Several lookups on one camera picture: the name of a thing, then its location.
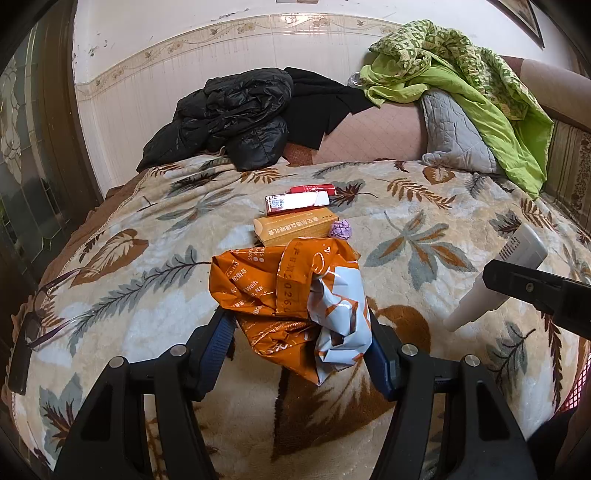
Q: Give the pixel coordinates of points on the white and red box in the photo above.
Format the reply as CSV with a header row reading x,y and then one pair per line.
x,y
300,201

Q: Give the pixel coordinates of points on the grey quilted pillow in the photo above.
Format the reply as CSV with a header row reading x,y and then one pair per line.
x,y
452,134

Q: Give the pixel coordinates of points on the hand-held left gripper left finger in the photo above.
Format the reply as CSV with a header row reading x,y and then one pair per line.
x,y
214,355

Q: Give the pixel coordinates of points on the glass panel door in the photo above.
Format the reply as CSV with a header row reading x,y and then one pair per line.
x,y
27,138

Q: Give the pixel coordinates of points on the orange wrapper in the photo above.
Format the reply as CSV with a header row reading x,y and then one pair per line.
x,y
268,295

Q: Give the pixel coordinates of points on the purple paper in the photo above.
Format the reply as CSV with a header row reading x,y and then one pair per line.
x,y
340,229

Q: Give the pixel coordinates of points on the dark picture frame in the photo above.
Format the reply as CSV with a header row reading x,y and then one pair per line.
x,y
521,18

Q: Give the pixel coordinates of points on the leaf print blanket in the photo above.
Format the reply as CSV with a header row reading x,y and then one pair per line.
x,y
415,277

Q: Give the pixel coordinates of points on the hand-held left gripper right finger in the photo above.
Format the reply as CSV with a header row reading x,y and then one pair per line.
x,y
381,369

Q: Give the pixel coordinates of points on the black puffer jacket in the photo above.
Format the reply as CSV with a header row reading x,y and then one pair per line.
x,y
231,110

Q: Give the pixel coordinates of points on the narrow white box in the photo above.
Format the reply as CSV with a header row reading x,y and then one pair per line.
x,y
471,300

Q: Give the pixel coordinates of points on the green patterned quilt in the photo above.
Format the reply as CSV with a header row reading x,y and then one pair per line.
x,y
461,74

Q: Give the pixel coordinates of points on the orange box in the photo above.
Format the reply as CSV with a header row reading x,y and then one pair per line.
x,y
295,226

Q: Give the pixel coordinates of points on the black cloth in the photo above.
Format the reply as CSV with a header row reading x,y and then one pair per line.
x,y
323,106

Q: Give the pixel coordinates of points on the eyeglasses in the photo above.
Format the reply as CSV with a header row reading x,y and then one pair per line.
x,y
21,355

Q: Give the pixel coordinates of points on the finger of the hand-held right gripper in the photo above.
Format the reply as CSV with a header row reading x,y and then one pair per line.
x,y
531,286

